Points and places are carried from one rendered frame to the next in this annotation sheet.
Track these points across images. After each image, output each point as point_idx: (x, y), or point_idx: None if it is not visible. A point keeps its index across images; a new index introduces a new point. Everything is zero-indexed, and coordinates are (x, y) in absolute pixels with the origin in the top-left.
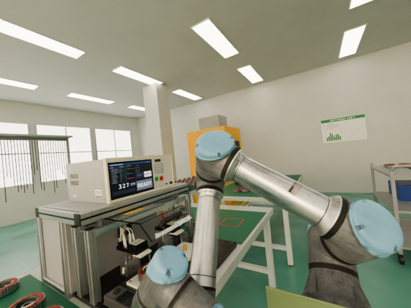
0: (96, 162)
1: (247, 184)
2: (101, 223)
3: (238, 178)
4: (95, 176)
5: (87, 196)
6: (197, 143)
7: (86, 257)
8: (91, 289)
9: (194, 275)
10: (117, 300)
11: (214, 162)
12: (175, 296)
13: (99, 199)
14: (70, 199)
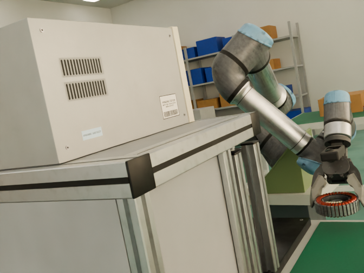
0: (157, 33)
1: (268, 72)
2: None
3: (267, 67)
4: (157, 66)
5: (140, 121)
6: (262, 30)
7: (262, 191)
8: (274, 241)
9: (306, 133)
10: (338, 148)
11: (268, 50)
12: None
13: (173, 118)
14: (66, 156)
